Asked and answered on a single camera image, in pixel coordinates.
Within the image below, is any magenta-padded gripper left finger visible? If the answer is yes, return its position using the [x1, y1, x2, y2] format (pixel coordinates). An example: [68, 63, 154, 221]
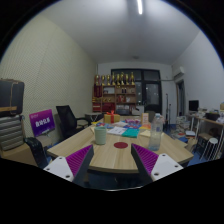
[43, 143, 95, 188]

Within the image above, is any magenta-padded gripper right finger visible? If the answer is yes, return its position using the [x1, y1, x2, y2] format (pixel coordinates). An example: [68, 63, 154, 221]
[130, 143, 184, 186]

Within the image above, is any clear plastic water bottle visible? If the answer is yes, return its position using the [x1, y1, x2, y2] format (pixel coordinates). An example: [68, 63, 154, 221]
[147, 113, 164, 152]

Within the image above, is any flat round red coaster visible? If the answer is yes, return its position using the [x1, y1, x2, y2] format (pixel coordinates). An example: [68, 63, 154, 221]
[113, 141, 129, 150]

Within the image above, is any teal book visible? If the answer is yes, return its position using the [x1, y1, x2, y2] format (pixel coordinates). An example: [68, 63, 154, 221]
[121, 128, 140, 139]

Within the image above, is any pale green ribbed cup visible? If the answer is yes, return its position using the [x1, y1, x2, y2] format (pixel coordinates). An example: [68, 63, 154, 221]
[94, 126, 108, 146]

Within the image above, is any small orange upright box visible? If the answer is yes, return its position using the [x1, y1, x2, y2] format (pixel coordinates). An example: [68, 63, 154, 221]
[140, 112, 150, 126]

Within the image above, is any pink patterned box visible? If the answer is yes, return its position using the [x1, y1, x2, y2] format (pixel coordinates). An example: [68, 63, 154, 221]
[124, 118, 142, 125]

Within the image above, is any white printed booklet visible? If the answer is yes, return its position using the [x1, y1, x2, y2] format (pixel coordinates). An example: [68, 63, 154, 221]
[107, 125, 128, 136]

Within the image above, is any black office chair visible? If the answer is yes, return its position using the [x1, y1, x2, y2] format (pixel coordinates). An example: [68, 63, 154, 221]
[55, 104, 89, 139]

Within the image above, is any black padded chair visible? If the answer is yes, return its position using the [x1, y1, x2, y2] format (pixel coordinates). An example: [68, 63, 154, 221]
[23, 136, 49, 169]

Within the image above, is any small white side table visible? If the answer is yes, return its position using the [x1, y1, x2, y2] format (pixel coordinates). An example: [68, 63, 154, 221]
[84, 112, 104, 123]

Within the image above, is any purple sign board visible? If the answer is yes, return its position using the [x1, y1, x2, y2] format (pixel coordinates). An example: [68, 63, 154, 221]
[28, 108, 56, 138]

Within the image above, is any black microphone stand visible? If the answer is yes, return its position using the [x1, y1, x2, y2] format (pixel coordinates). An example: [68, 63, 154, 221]
[164, 93, 172, 129]

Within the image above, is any yellow gift box red ribbon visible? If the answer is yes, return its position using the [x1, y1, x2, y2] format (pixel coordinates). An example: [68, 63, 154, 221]
[103, 110, 121, 125]

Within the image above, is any dark glass double door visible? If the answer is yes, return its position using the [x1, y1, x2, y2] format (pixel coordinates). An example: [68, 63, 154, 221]
[111, 68, 163, 114]

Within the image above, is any white round stool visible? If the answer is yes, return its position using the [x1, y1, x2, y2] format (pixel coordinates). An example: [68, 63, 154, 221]
[203, 137, 219, 160]

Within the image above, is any wooden shelf unit with trophies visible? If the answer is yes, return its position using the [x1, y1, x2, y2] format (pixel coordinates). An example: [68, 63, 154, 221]
[92, 71, 138, 114]

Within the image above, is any black computer monitor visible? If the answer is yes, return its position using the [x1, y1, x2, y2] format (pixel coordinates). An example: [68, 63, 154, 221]
[188, 99, 200, 113]

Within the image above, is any cluttered wooden side desk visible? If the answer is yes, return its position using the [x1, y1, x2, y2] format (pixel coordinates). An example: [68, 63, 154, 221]
[186, 113, 224, 161]

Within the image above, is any silver ribbed suitcase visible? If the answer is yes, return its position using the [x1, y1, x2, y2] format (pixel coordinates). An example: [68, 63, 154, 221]
[0, 114, 25, 152]

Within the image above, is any dark suitcase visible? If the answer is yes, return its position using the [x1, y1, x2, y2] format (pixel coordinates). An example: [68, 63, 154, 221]
[0, 78, 26, 118]

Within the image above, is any ceiling tube light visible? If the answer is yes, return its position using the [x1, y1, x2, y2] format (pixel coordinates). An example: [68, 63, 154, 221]
[136, 0, 144, 15]

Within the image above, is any white wall air conditioner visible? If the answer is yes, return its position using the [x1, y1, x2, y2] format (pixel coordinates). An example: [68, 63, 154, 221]
[172, 66, 186, 79]

